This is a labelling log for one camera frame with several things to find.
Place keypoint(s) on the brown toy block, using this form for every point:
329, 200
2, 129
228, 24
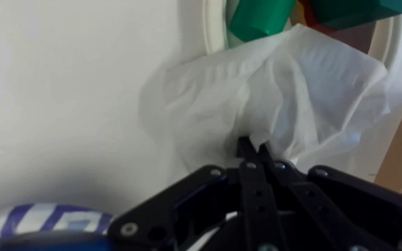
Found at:
350, 37

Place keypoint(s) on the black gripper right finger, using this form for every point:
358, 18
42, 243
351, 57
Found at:
304, 204

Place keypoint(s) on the white plate with toys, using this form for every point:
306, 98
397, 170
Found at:
214, 28

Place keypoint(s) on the white wipe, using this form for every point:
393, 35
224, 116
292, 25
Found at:
304, 92

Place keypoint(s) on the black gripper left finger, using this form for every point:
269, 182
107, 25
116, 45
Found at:
252, 196

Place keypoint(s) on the green cylinder toy block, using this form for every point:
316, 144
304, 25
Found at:
262, 18

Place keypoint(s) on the green prism toy block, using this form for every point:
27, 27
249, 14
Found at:
350, 11

